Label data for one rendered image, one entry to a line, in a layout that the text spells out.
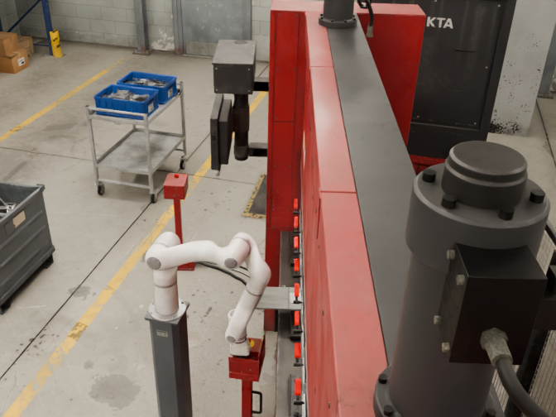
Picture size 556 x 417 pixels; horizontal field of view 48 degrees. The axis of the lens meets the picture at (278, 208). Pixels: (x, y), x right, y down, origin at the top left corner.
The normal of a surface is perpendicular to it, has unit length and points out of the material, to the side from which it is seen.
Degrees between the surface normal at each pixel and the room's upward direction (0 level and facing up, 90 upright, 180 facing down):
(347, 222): 0
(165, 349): 90
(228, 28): 90
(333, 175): 0
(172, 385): 90
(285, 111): 90
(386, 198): 0
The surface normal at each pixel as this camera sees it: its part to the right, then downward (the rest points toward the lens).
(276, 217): -0.02, 0.51
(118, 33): -0.24, 0.49
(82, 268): 0.03, -0.86
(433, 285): -0.76, 0.31
